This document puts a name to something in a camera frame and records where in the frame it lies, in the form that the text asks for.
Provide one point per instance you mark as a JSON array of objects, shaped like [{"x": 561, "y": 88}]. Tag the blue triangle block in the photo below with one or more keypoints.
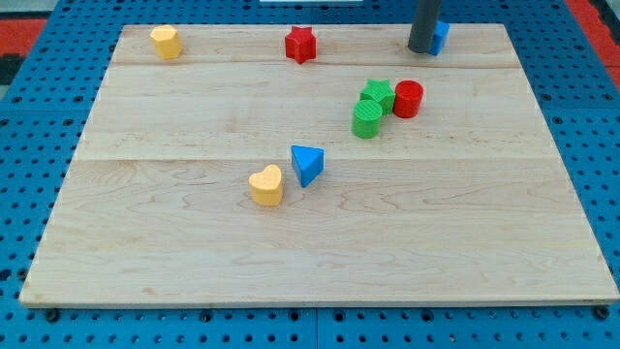
[{"x": 308, "y": 162}]

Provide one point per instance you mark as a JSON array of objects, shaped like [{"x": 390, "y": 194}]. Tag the yellow heart block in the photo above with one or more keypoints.
[{"x": 267, "y": 186}]

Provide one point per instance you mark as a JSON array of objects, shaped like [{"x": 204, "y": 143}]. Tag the light wooden board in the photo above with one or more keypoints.
[{"x": 466, "y": 204}]

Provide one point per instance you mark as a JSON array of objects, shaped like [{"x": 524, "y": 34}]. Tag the green cylinder block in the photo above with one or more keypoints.
[{"x": 367, "y": 115}]

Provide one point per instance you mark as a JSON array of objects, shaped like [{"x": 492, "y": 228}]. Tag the green star block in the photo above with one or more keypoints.
[{"x": 380, "y": 92}]

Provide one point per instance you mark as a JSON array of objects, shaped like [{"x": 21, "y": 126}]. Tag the red cylinder block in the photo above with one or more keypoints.
[{"x": 408, "y": 96}]

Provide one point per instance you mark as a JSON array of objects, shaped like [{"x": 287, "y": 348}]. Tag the red star block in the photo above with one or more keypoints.
[{"x": 301, "y": 44}]

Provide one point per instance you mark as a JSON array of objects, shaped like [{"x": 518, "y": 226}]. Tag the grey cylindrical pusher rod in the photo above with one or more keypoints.
[{"x": 424, "y": 24}]

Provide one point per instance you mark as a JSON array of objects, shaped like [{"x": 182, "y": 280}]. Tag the yellow hexagon block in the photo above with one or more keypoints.
[{"x": 166, "y": 41}]

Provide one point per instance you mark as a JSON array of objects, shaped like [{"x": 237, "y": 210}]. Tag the blue cube block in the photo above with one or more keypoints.
[{"x": 439, "y": 38}]

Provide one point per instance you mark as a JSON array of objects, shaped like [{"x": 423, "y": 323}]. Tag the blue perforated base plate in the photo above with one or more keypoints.
[{"x": 47, "y": 103}]

